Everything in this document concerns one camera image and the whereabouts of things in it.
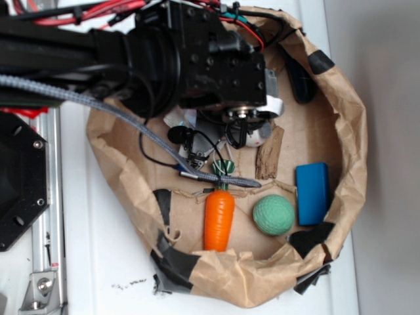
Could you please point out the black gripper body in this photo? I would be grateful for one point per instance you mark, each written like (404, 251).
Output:
(222, 75)

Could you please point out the brown wood piece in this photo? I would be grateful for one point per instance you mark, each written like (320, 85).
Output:
(268, 155)

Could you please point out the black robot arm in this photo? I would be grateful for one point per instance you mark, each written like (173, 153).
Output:
(152, 56)

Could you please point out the brown paper bag tray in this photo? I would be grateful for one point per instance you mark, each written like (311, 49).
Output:
(324, 121)

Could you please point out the aluminium rail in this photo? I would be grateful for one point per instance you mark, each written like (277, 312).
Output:
(48, 241)

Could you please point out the orange plastic carrot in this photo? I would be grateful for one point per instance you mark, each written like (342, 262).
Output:
(219, 213)

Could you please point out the metal corner bracket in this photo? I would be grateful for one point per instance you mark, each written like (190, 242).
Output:
(42, 294)

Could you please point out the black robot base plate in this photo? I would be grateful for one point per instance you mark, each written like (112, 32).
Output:
(23, 178)

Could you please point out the blue rectangular block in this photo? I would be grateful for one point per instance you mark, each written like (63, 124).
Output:
(312, 193)

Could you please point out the grey plush bunny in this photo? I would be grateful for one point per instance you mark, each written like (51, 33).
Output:
(257, 137)

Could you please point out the white tray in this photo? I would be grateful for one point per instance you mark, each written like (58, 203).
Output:
(109, 271)

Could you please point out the green foam ball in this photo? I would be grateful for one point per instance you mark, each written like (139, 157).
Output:
(273, 215)

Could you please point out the white paper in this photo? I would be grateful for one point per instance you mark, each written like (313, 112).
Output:
(181, 117)

